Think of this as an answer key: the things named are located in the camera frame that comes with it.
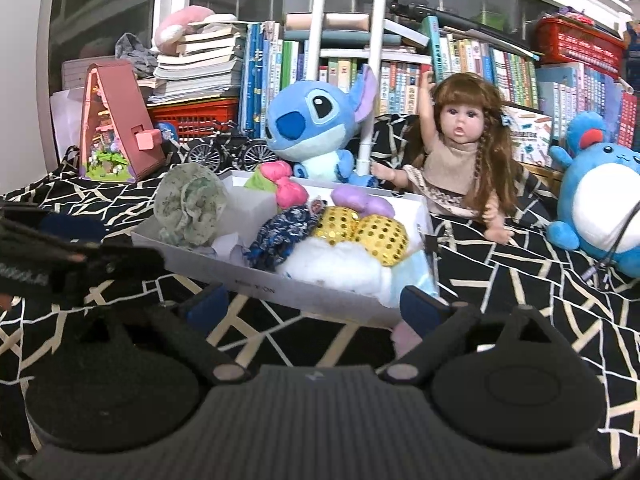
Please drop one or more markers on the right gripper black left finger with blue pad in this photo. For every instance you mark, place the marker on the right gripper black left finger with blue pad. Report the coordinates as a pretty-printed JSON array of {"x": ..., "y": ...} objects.
[{"x": 181, "y": 330}]

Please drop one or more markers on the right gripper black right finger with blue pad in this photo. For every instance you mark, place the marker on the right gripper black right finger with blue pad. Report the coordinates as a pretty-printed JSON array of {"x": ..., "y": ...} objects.
[{"x": 443, "y": 328}]

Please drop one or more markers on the pale pink soft cloth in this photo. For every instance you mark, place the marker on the pale pink soft cloth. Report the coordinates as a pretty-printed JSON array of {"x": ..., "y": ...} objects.
[{"x": 404, "y": 339}]

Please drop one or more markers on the light blue packaged cloth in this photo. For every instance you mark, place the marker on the light blue packaged cloth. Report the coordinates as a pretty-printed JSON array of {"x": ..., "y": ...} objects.
[{"x": 415, "y": 270}]

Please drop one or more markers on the navy floral fabric pouch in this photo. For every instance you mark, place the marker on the navy floral fabric pouch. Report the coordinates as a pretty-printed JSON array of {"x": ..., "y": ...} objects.
[{"x": 277, "y": 237}]

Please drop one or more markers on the pale green fabric hat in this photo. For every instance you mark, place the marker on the pale green fabric hat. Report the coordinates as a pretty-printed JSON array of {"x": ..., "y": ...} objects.
[{"x": 188, "y": 205}]

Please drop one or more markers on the purple fluffy plush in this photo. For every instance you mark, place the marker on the purple fluffy plush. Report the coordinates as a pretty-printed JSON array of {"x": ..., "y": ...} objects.
[{"x": 359, "y": 200}]

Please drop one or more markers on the green pink scrunchie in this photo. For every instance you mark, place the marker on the green pink scrunchie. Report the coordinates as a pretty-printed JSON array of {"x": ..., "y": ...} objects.
[{"x": 276, "y": 178}]

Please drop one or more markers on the black white patterned blanket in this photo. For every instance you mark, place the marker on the black white patterned blanket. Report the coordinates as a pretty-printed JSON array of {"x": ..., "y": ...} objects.
[{"x": 600, "y": 318}]

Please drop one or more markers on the white plush with gold sequins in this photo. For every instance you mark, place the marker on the white plush with gold sequins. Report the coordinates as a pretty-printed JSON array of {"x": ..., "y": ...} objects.
[{"x": 350, "y": 253}]

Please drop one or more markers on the pink toy house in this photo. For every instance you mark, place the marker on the pink toy house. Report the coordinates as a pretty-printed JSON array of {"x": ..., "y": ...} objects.
[{"x": 118, "y": 142}]

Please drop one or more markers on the white shallow cardboard box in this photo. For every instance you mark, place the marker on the white shallow cardboard box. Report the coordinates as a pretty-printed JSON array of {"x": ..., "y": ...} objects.
[{"x": 269, "y": 286}]

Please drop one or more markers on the brown haired baby doll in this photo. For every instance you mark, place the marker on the brown haired baby doll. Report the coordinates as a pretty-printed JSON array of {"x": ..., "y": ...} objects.
[{"x": 461, "y": 153}]

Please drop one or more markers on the miniature black bicycle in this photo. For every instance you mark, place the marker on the miniature black bicycle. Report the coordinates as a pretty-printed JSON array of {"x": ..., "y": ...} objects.
[{"x": 229, "y": 150}]

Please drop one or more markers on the red plastic basket left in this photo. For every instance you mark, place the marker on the red plastic basket left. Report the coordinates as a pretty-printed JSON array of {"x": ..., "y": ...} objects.
[{"x": 191, "y": 119}]

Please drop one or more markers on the red plastic basket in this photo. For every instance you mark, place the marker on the red plastic basket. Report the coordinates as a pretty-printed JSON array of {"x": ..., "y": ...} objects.
[
  {"x": 191, "y": 119},
  {"x": 560, "y": 40}
]

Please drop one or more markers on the blue round plush toy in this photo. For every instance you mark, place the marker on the blue round plush toy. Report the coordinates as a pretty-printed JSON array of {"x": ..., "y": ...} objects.
[{"x": 598, "y": 204}]

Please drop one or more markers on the grey crumpled cloth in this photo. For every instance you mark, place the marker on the grey crumpled cloth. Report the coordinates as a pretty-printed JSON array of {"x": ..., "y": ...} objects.
[{"x": 129, "y": 48}]

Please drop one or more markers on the stack of white books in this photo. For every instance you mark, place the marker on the stack of white books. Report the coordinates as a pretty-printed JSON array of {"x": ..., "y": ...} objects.
[{"x": 205, "y": 62}]

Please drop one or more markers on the blue Stitch plush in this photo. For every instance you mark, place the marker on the blue Stitch plush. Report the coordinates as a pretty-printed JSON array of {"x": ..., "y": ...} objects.
[{"x": 311, "y": 122}]

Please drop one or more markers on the pink mushroom plush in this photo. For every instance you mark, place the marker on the pink mushroom plush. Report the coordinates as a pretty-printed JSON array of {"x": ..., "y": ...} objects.
[{"x": 170, "y": 31}]

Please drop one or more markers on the row of upright books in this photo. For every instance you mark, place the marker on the row of upright books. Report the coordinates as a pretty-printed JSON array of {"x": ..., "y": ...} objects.
[{"x": 542, "y": 98}]

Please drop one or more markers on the red plastic basket right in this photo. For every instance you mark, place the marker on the red plastic basket right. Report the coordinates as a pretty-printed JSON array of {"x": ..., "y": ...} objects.
[{"x": 560, "y": 40}]

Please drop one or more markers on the blue cardboard box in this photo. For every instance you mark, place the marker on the blue cardboard box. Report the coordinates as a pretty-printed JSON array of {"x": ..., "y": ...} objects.
[{"x": 632, "y": 52}]

